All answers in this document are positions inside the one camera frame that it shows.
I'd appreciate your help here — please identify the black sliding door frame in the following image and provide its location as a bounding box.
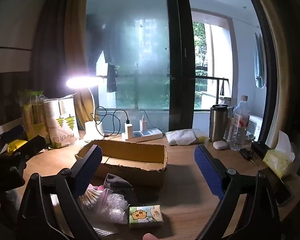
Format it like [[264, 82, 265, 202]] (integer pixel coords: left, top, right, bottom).
[[164, 0, 196, 132]]

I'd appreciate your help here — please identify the green-topped cup pack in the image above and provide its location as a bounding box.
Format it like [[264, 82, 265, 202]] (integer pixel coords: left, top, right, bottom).
[[17, 89, 51, 143]]

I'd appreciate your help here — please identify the bear print tissue pack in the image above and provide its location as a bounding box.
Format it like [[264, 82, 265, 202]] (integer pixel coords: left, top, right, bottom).
[[129, 204, 163, 228]]

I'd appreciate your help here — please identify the brown plush toy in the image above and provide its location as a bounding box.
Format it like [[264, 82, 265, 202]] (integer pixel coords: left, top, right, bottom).
[[104, 173, 138, 205]]

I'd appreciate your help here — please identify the black charging cable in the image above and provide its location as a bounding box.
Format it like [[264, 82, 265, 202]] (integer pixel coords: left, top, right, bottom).
[[90, 106, 130, 137]]

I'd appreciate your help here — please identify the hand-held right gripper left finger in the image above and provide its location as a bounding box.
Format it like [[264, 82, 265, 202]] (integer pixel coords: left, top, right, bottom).
[[16, 145, 105, 240]]

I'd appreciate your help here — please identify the clear water bottle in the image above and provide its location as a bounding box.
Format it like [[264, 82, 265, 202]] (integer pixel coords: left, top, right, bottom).
[[229, 95, 250, 151]]

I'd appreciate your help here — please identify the white desk lamp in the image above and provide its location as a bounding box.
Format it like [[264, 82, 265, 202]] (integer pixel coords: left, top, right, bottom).
[[66, 76, 106, 141]]

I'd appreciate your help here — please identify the cardboard box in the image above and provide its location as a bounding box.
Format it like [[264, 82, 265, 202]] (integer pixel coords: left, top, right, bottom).
[[75, 139, 168, 187]]

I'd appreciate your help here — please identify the clear plastic container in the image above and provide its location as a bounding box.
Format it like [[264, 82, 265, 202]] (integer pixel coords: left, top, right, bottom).
[[223, 116, 237, 141]]

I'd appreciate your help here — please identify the white wipes pack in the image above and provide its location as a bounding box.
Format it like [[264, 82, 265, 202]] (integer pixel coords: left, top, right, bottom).
[[165, 129, 208, 146]]

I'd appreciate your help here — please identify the white air conditioner unit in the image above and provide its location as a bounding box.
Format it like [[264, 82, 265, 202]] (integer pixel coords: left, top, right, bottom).
[[247, 115, 263, 138]]

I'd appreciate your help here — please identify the white paper cup pack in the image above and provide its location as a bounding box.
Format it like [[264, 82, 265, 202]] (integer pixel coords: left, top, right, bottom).
[[44, 94, 80, 148]]

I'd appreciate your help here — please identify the large white charger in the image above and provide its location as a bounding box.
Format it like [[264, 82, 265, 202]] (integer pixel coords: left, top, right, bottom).
[[124, 122, 134, 139]]

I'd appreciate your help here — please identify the clear bubble wrap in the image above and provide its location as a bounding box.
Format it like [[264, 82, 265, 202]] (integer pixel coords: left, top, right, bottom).
[[107, 194, 129, 225]]

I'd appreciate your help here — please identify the flat black device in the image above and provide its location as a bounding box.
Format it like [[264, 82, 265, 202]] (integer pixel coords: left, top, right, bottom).
[[257, 167, 294, 207]]

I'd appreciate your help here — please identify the yellow curtain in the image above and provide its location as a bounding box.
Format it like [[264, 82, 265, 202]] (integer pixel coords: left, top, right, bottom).
[[64, 0, 98, 130]]

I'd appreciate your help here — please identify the balcony railing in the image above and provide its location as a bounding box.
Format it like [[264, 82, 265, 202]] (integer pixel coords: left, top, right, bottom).
[[195, 75, 231, 110]]

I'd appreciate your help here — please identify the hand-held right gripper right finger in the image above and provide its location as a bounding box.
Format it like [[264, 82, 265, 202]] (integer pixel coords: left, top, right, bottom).
[[194, 145, 285, 240]]

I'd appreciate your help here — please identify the yellow tissue box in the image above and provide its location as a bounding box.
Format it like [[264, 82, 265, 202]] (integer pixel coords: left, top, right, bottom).
[[262, 130, 296, 179]]

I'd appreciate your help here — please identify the steel travel tumbler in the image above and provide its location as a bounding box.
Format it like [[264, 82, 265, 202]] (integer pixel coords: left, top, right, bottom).
[[209, 104, 229, 143]]

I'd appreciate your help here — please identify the bag of cotton swabs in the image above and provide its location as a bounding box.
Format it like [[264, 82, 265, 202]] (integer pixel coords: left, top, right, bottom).
[[76, 184, 111, 214]]

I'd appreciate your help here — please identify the white power strip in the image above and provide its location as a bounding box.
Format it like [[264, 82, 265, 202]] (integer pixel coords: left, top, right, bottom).
[[121, 129, 163, 142]]

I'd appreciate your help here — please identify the dark hanging garment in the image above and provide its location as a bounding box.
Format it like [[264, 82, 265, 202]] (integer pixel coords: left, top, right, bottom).
[[86, 14, 121, 93]]

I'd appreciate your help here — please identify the hanging blue towel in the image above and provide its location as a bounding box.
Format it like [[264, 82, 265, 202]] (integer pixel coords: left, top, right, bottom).
[[253, 32, 266, 88]]

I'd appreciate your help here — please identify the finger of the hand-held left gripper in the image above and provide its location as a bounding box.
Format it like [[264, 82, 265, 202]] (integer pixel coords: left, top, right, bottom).
[[16, 135, 47, 163], [0, 124, 25, 156]]

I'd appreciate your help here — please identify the black car key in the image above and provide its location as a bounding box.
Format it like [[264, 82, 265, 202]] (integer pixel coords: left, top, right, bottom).
[[239, 148, 257, 166]]

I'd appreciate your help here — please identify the white earbud case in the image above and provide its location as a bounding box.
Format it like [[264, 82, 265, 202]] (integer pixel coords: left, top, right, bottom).
[[213, 140, 231, 151]]

